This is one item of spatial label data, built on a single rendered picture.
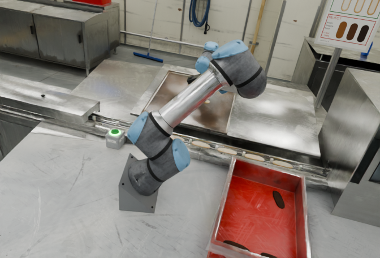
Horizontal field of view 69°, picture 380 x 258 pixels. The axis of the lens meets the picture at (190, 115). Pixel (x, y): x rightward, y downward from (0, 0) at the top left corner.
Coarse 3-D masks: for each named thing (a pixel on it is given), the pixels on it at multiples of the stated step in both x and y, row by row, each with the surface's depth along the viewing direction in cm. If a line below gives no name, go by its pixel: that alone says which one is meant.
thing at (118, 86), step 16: (112, 64) 233; (128, 64) 237; (144, 64) 241; (96, 80) 204; (112, 80) 206; (128, 80) 210; (144, 80) 213; (80, 96) 180; (96, 96) 183; (112, 96) 185; (128, 96) 188; (112, 112) 168; (128, 112) 170; (320, 112) 198; (48, 128) 147; (64, 128) 148; (176, 128) 160; (320, 128) 178; (128, 144) 142; (240, 144) 153; (256, 144) 155; (304, 160) 147; (320, 160) 148
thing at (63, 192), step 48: (48, 144) 135; (96, 144) 139; (0, 192) 108; (48, 192) 110; (96, 192) 113; (192, 192) 118; (0, 240) 91; (48, 240) 93; (96, 240) 95; (144, 240) 97; (192, 240) 99; (336, 240) 105
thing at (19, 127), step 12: (36, 84) 189; (0, 120) 160; (12, 120) 157; (24, 120) 155; (36, 120) 153; (0, 132) 165; (12, 132) 163; (24, 132) 160; (0, 144) 171; (12, 144) 168; (0, 156) 177
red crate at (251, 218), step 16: (240, 192) 121; (256, 192) 122; (272, 192) 123; (288, 192) 124; (224, 208) 112; (240, 208) 113; (256, 208) 114; (272, 208) 115; (288, 208) 116; (224, 224) 106; (240, 224) 107; (256, 224) 107; (272, 224) 108; (288, 224) 109; (240, 240) 100; (256, 240) 101; (272, 240) 102; (288, 240) 103; (208, 256) 93; (288, 256) 97
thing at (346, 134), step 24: (360, 72) 131; (336, 96) 141; (360, 96) 113; (336, 120) 134; (360, 120) 108; (336, 144) 127; (360, 144) 104; (336, 168) 121; (360, 168) 125; (336, 192) 115; (360, 192) 108; (360, 216) 113
